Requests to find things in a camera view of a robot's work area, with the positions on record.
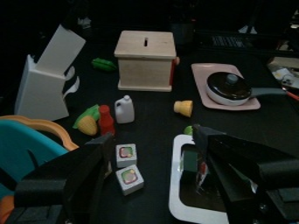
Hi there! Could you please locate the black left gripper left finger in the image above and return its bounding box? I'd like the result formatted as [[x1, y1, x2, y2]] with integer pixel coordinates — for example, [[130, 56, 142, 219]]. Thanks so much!
[[13, 132, 116, 224]]

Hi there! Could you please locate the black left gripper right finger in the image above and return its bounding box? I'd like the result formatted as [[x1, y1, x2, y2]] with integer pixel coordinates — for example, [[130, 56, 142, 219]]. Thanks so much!
[[191, 123, 299, 224]]

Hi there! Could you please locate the green sushi piece red-white face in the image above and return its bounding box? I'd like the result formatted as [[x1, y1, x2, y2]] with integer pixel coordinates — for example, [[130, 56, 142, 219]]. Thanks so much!
[[195, 158, 211, 188]]

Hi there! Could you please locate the white sushi roll block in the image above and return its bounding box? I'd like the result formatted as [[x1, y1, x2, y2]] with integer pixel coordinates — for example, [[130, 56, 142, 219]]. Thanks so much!
[[115, 164, 146, 197], [115, 143, 139, 169]]

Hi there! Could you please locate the teal basket orange rim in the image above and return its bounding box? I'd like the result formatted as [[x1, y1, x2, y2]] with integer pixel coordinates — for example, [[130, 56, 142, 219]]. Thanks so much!
[[0, 115, 80, 224]]

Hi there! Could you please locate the toy corn with green husk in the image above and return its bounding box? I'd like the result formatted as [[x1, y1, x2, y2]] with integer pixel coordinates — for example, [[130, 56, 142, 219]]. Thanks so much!
[[71, 103, 102, 137]]

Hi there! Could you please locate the white toy stove tray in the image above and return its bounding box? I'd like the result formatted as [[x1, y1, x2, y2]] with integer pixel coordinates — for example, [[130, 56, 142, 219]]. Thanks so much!
[[167, 133, 231, 224]]

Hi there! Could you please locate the red pen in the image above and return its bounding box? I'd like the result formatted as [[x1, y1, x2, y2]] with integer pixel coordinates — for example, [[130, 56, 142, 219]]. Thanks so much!
[[282, 85, 299, 102]]

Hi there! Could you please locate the white toy milk bottle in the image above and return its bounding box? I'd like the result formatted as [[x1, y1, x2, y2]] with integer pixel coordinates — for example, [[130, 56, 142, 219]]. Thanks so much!
[[114, 94, 136, 125]]

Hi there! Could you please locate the white smartphone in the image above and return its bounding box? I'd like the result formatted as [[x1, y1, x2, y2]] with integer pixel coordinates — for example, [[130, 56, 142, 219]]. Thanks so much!
[[280, 73, 299, 89]]

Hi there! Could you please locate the white toy knife block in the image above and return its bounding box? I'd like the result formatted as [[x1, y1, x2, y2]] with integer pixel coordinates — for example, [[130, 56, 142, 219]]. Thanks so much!
[[13, 24, 88, 123]]

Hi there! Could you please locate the pink square plate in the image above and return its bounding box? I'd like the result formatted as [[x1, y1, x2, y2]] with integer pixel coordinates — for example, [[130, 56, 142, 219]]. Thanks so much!
[[190, 62, 263, 112]]

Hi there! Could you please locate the green toy pea pod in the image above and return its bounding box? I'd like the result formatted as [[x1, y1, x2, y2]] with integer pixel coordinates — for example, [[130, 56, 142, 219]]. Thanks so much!
[[91, 57, 118, 73]]

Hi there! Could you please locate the black ribbed device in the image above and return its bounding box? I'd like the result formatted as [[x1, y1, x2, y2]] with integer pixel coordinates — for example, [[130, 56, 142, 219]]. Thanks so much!
[[210, 34, 247, 49]]

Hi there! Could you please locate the wooden coin box red side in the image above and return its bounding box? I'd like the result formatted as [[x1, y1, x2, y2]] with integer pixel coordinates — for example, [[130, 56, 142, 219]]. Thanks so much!
[[114, 30, 182, 93]]

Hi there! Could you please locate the white toy pan grey handle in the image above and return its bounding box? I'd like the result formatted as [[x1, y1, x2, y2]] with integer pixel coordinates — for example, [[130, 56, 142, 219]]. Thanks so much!
[[204, 71, 288, 107]]

